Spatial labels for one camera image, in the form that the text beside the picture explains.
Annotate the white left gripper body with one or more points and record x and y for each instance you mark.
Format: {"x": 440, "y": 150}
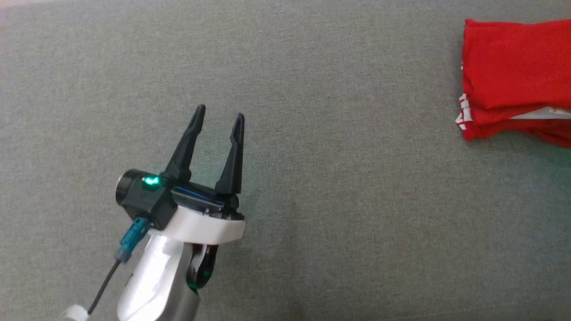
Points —
{"x": 200, "y": 225}

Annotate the red basketball jersey number 23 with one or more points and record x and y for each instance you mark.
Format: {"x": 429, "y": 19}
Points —
{"x": 513, "y": 62}

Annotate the red shorts with white stripes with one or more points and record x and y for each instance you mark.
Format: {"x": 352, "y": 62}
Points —
{"x": 499, "y": 127}

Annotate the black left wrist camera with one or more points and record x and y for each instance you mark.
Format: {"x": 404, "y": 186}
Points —
{"x": 145, "y": 198}

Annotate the large grey sofa seat cushion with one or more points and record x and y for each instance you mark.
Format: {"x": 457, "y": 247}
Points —
{"x": 334, "y": 178}

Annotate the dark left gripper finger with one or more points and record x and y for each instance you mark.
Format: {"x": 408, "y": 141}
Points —
{"x": 187, "y": 147}
{"x": 233, "y": 165}

